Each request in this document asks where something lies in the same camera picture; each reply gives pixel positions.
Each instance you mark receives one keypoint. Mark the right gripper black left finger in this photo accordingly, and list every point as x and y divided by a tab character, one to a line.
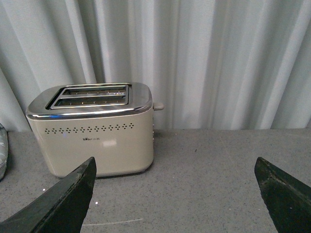
61	209

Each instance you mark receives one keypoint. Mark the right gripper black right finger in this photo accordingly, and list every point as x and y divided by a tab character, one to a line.
287	199

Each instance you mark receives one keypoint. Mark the beige two-slot toaster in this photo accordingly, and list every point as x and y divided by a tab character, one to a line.
112	122

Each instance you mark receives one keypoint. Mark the silver quilted oven mitt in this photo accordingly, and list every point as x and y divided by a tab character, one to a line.
3	151

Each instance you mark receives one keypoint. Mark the grey pleated curtain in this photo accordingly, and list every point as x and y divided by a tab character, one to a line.
220	64

